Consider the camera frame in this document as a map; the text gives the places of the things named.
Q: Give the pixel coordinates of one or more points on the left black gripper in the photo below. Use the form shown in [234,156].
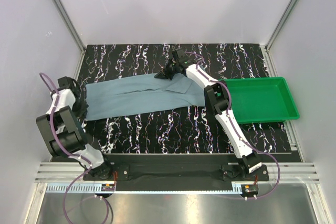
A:
[82,113]

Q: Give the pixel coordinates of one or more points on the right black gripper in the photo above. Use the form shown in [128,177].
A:
[166,71]

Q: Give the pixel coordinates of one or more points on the blue-grey t shirt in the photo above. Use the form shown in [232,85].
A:
[141,94]

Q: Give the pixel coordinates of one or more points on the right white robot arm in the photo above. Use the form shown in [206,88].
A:
[218,102]

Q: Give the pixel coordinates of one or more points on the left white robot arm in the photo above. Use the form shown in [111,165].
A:
[63,134]

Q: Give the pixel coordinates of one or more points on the green plastic tray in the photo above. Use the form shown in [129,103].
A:
[262,100]

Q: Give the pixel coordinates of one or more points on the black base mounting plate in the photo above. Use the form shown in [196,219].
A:
[223,159]

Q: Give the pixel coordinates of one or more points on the aluminium cross rail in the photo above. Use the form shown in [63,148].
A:
[286,172]

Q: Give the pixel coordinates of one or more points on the grey slotted cable duct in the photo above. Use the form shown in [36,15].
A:
[146,188]

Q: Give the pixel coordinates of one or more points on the left aluminium frame post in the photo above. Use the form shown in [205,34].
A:
[68,23]

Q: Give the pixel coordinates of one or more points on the aluminium frame post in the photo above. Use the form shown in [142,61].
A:
[280,25]
[68,23]

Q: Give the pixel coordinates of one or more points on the right aluminium frame post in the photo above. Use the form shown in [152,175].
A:
[280,25]

